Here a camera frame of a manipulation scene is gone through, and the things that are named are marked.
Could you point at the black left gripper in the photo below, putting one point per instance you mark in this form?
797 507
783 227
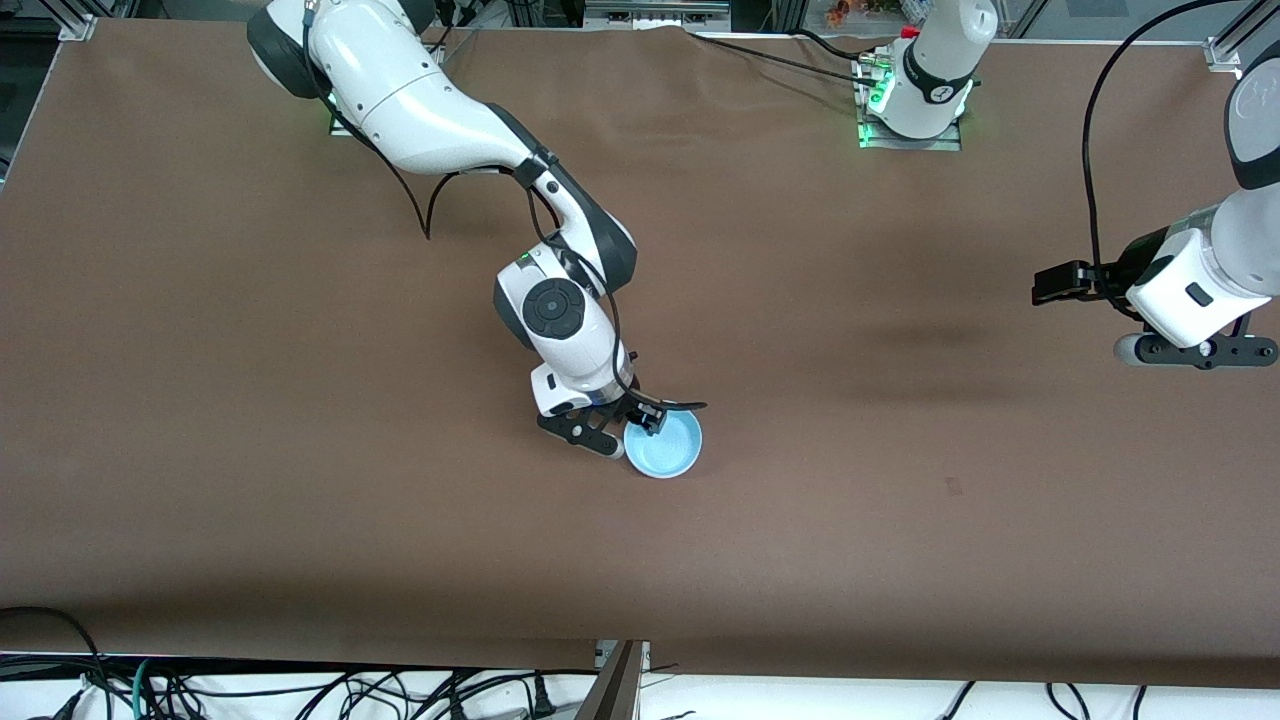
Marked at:
1127 266

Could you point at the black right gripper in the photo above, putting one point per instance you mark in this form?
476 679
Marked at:
634 405

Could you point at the light blue bowl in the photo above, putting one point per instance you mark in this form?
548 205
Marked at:
672 448

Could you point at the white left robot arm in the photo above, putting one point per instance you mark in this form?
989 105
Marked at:
1200 280

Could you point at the brown table cloth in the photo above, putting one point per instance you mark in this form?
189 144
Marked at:
640 560

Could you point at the black power plug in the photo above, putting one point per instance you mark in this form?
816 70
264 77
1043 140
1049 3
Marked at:
542 695

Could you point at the orange object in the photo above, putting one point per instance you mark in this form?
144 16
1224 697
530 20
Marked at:
845 12

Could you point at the grey power strip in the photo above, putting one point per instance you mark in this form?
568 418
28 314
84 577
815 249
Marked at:
655 12

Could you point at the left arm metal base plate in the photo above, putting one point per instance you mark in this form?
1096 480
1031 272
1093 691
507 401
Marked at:
915 143

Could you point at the aluminium profile post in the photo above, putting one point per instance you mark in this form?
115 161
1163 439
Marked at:
615 690

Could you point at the aluminium frame corner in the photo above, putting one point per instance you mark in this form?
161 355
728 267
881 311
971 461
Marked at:
1228 48

